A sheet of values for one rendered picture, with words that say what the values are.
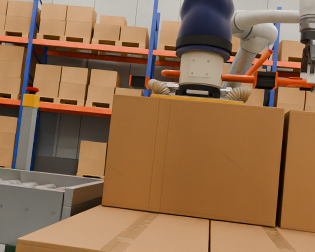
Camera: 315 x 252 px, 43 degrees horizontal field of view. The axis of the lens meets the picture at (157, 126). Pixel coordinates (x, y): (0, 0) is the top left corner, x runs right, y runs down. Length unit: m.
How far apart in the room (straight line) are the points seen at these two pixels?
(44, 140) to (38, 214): 9.17
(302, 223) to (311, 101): 7.92
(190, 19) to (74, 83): 7.68
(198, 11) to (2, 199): 0.97
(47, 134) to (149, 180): 9.15
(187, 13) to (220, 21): 0.13
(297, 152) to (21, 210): 0.93
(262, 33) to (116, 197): 1.22
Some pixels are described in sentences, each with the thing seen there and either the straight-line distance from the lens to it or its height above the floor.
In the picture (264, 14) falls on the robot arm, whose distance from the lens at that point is 1.98.
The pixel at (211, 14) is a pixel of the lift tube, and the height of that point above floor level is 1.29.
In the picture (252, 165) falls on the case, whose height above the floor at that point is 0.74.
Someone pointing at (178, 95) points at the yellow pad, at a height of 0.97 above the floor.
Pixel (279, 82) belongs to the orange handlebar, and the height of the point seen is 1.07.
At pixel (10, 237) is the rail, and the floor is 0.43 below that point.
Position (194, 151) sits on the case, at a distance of 1.40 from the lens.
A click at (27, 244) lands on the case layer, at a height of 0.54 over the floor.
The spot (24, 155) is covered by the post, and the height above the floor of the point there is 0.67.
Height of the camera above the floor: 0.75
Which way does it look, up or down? 4 degrees up
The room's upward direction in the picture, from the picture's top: 6 degrees clockwise
